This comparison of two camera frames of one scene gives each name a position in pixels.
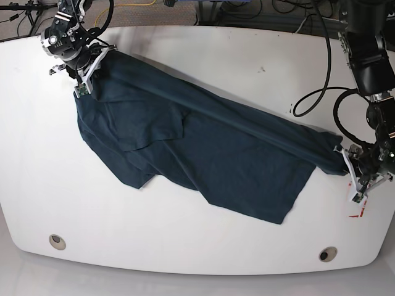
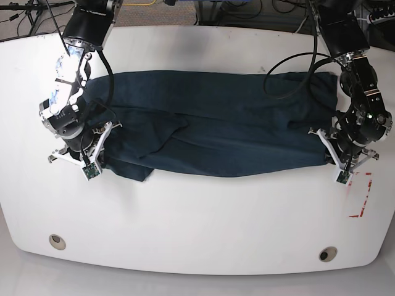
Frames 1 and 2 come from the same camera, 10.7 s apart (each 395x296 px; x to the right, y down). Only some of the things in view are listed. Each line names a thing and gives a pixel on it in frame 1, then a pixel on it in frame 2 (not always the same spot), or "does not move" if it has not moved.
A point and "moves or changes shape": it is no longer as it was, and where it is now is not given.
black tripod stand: x=33 y=8 does not move
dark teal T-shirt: x=139 y=121 moves or changes shape
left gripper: x=96 y=55 to x=94 y=153
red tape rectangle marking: x=362 y=211 does not move
